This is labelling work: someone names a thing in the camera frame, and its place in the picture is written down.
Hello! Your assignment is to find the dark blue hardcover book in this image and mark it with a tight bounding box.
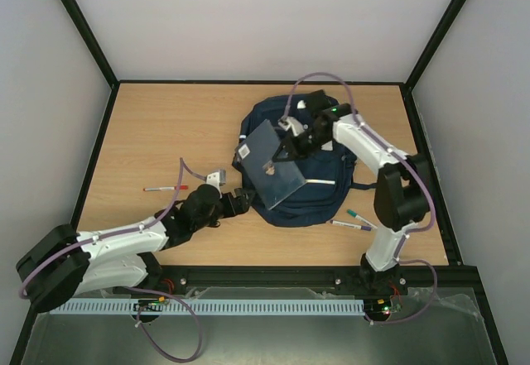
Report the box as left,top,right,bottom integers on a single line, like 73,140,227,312
235,120,306,210

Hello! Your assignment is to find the navy blue student backpack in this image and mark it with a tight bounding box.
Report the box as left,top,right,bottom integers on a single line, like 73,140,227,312
239,90,376,228

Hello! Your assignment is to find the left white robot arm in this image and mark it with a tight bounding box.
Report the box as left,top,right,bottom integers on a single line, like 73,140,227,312
16,184,255,313

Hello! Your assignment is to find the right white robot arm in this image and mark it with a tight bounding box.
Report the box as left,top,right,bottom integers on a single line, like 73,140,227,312
272,90,436,293

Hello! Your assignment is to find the red pen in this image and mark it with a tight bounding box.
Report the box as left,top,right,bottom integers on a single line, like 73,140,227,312
142,185,189,192

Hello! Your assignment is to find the green marker pen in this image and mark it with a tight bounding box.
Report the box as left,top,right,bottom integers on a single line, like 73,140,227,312
347,209,378,229

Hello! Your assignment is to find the purple marker pen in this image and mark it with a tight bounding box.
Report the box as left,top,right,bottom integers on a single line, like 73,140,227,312
329,219,373,231

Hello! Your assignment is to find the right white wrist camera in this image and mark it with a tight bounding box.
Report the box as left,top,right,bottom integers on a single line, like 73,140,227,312
278,116,307,137

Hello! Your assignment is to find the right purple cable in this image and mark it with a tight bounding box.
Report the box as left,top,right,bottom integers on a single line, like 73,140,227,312
283,71,439,326

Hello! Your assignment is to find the black aluminium frame rail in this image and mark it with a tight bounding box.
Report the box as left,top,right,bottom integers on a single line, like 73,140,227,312
162,265,481,288

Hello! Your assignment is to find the light blue slotted cable duct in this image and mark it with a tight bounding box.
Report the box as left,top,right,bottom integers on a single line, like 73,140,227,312
50,298,364,316

